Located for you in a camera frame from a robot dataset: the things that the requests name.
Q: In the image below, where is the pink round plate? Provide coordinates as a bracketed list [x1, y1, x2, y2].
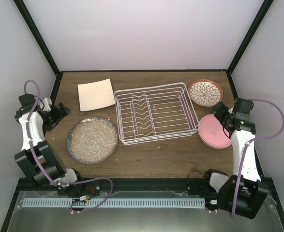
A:
[198, 114, 229, 139]

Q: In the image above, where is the floral plate with orange rim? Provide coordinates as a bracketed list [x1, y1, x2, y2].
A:
[188, 79, 224, 107]

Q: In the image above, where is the dark speckled round plate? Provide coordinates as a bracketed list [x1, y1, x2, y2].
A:
[67, 117, 118, 164]

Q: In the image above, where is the cream square plate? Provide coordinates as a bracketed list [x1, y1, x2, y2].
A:
[77, 78, 115, 112]

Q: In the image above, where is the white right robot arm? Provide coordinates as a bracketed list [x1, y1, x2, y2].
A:
[202, 98, 269, 219]

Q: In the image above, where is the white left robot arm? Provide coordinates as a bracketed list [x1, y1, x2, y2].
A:
[15, 93, 86, 195]

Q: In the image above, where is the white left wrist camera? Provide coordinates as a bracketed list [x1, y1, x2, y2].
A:
[43, 98, 52, 112]

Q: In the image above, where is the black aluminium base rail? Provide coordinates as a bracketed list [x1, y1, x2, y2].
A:
[15, 178, 216, 198]

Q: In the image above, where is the white slotted cable duct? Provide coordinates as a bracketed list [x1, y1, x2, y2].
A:
[22, 198, 205, 209]

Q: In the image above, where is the white wire dish rack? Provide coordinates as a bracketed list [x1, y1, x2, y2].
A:
[114, 82, 199, 145]

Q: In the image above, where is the black left frame post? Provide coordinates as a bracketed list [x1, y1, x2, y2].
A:
[13, 0, 60, 76]

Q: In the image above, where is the black frame post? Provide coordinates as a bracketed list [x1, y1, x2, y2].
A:
[13, 0, 60, 76]
[227, 0, 274, 75]

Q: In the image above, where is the black right frame post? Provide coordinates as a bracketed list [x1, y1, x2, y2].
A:
[227, 0, 274, 75]

